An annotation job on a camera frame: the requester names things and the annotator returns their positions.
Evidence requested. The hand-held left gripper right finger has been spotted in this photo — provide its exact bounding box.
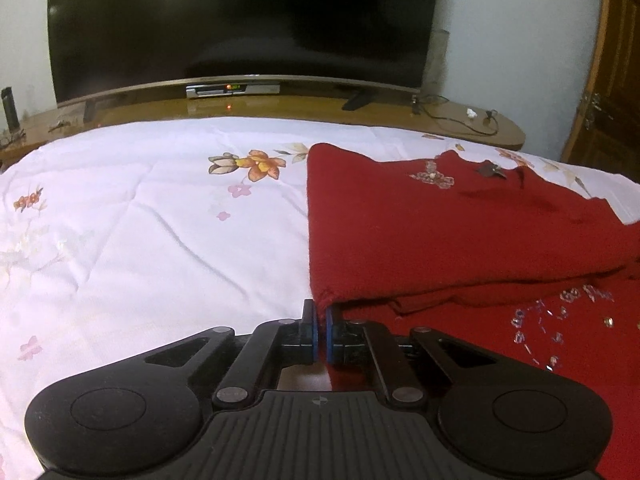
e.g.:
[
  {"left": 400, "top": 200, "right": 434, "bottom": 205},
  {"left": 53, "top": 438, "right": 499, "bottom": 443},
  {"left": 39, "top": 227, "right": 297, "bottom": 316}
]
[{"left": 325, "top": 307, "right": 502, "bottom": 406}]

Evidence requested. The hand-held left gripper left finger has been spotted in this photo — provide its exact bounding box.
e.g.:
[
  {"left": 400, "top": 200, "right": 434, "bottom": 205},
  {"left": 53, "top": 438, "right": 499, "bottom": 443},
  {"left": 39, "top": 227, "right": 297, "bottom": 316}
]
[{"left": 143, "top": 299, "right": 321, "bottom": 410}]

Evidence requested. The red knit sweater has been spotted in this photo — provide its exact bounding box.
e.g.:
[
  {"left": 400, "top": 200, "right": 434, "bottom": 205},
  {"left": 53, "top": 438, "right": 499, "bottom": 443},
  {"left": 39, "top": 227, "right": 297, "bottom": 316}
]
[{"left": 305, "top": 142, "right": 640, "bottom": 480}]

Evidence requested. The white floral bed sheet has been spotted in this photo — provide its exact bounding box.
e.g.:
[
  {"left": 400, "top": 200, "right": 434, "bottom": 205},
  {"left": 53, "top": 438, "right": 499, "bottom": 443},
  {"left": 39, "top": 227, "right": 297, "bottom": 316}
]
[{"left": 0, "top": 117, "right": 640, "bottom": 480}]

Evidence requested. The wooden television cabinet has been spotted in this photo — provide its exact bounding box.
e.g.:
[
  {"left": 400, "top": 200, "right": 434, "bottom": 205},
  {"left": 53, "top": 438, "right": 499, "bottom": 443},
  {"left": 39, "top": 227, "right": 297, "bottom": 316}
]
[{"left": 0, "top": 82, "right": 527, "bottom": 171}]

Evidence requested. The silver set-top box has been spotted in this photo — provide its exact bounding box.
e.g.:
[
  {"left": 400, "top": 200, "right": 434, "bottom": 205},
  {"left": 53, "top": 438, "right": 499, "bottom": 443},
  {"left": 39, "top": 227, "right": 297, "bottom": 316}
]
[{"left": 186, "top": 81, "right": 281, "bottom": 100}]

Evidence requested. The clear tall container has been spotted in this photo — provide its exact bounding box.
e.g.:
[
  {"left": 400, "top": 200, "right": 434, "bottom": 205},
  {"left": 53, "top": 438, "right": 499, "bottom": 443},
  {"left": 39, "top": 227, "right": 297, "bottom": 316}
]
[{"left": 429, "top": 29, "right": 452, "bottom": 97}]

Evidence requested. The black flat screen television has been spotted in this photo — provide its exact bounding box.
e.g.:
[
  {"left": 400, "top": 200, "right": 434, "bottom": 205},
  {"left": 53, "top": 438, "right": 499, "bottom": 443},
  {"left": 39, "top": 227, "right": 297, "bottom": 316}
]
[{"left": 46, "top": 0, "right": 442, "bottom": 123}]

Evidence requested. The wooden panel door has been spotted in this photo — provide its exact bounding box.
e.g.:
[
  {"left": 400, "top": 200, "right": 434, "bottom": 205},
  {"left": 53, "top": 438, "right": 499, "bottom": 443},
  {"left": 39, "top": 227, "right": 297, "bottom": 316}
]
[{"left": 560, "top": 0, "right": 640, "bottom": 186}]

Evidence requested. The black power cable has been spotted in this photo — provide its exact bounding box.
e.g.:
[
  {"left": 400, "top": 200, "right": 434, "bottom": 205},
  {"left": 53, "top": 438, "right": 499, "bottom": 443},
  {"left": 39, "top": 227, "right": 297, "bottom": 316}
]
[{"left": 411, "top": 94, "right": 501, "bottom": 137}]

